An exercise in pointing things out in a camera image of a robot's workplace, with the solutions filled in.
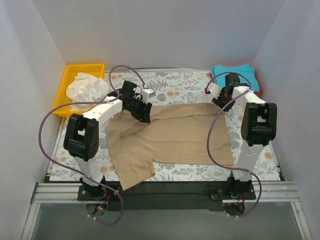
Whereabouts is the beige t shirt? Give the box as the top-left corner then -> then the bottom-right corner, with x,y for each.
106,103 -> 234,190

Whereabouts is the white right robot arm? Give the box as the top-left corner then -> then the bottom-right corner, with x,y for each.
205,71 -> 278,199

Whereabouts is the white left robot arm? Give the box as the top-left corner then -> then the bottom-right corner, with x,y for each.
63,80 -> 156,200

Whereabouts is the folded turquoise t shirt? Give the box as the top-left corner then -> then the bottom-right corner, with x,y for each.
210,63 -> 260,93

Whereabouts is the white crumpled t shirt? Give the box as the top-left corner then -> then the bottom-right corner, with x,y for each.
66,72 -> 109,103

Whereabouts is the yellow plastic bin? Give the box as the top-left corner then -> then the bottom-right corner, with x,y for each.
53,63 -> 109,117

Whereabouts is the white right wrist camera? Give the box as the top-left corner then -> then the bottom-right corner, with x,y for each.
204,83 -> 222,99

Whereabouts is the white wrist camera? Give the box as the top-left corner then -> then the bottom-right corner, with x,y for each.
204,83 -> 222,99
140,88 -> 156,103

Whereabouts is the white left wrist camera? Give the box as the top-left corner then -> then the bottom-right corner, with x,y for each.
140,88 -> 156,103

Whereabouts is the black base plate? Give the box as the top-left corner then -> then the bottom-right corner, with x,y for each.
77,181 -> 257,212

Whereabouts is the aluminium frame rail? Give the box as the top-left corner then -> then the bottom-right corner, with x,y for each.
22,181 -> 312,240

